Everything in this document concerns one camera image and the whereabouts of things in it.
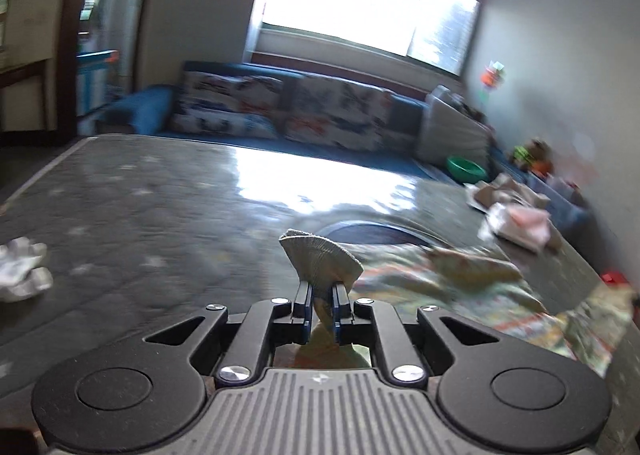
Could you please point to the green bowl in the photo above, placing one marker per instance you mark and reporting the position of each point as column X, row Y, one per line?
column 465, row 169

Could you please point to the clear plastic storage box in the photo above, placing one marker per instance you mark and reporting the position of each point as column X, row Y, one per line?
column 565, row 205

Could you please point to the round black induction cooktop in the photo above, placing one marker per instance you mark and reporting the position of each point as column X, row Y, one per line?
column 370, row 232

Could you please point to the pink folded clothes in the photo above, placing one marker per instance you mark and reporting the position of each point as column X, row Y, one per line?
column 522, row 227

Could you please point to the grey pillow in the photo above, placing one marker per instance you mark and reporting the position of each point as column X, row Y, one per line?
column 450, row 135

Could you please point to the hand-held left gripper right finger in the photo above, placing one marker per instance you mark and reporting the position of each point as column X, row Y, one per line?
column 338, row 310

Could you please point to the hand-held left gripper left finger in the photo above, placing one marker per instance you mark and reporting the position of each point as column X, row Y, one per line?
column 305, row 307

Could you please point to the colourful pinwheel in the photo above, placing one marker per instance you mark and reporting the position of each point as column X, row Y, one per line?
column 492, row 75

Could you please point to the white crumpled cloth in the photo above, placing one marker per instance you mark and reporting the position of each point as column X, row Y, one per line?
column 22, row 270

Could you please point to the orange plush toy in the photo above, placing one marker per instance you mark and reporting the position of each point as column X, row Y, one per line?
column 542, row 167

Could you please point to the brown plush bear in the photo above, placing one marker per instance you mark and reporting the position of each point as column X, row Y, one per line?
column 530, row 152

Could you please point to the blue and white cabinet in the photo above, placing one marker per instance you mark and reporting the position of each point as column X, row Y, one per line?
column 95, row 80

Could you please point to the blue sofa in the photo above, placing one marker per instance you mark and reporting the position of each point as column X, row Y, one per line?
column 145, row 107

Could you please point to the red plastic stool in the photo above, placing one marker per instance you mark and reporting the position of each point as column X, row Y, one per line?
column 615, row 279

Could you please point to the butterfly print cushion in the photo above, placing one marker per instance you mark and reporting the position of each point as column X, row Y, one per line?
column 225, row 107
column 340, row 115

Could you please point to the brown door frame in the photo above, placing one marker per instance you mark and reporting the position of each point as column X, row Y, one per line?
column 70, row 60

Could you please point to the green patterned baby garment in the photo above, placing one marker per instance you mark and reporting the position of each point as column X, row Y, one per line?
column 450, row 285

